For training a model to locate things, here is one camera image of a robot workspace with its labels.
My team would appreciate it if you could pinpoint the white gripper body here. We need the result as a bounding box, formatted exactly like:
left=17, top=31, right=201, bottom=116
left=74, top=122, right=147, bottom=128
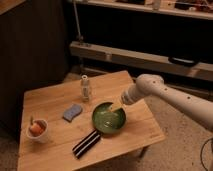
left=121, top=85, right=140, bottom=105

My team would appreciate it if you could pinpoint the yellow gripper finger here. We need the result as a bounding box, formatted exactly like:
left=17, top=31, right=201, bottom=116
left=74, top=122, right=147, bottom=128
left=109, top=101, right=123, bottom=112

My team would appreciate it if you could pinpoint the green ceramic bowl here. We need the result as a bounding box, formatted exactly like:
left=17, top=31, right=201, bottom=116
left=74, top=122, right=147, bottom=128
left=92, top=102, right=126, bottom=134

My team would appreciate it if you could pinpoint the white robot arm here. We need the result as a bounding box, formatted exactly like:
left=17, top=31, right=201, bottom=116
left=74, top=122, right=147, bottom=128
left=109, top=74, right=213, bottom=132

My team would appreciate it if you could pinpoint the clear plastic bottle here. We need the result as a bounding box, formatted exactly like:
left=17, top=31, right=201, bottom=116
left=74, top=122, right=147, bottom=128
left=81, top=75, right=91, bottom=102

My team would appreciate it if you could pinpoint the blue sponge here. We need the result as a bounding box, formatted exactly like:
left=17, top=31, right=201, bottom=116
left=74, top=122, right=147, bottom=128
left=63, top=104, right=82, bottom=122

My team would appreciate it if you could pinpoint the wooden table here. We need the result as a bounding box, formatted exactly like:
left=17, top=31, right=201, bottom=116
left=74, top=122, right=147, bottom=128
left=18, top=71, right=165, bottom=171

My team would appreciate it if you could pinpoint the long metal case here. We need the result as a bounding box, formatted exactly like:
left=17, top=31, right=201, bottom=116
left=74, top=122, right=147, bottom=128
left=69, top=41, right=213, bottom=81

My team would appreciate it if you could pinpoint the metal pole stand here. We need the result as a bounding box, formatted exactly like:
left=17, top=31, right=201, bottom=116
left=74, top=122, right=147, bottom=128
left=72, top=0, right=84, bottom=44

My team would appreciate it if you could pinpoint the orange carrot toy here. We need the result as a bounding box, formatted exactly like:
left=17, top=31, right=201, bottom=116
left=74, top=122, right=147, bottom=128
left=29, top=117, right=44, bottom=136

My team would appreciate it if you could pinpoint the white cup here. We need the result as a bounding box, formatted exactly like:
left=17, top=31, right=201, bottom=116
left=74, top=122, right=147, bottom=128
left=26, top=119, right=49, bottom=143

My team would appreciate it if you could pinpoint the wooden shelf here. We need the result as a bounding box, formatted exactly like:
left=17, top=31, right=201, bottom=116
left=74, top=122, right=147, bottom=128
left=66, top=0, right=213, bottom=21

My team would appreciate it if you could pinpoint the black case handle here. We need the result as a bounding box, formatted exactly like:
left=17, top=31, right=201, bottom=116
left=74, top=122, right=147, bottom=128
left=168, top=57, right=199, bottom=67

